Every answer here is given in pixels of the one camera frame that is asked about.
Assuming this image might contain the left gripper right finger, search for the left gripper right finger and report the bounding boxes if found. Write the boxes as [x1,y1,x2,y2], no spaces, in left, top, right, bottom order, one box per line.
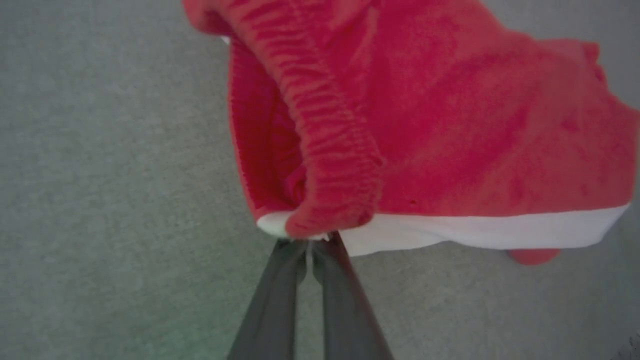
[312,232,394,360]

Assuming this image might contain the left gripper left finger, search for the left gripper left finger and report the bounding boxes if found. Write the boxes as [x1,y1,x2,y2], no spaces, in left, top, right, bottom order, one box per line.
[227,238,309,360]

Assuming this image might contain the red shorts with white stripe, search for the red shorts with white stripe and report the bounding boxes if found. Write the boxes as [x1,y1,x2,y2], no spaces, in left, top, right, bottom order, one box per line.
[181,0,640,266]

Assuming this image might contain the grey-green fabric sofa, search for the grey-green fabric sofa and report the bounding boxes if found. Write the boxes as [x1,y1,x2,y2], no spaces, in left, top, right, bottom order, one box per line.
[0,0,640,360]

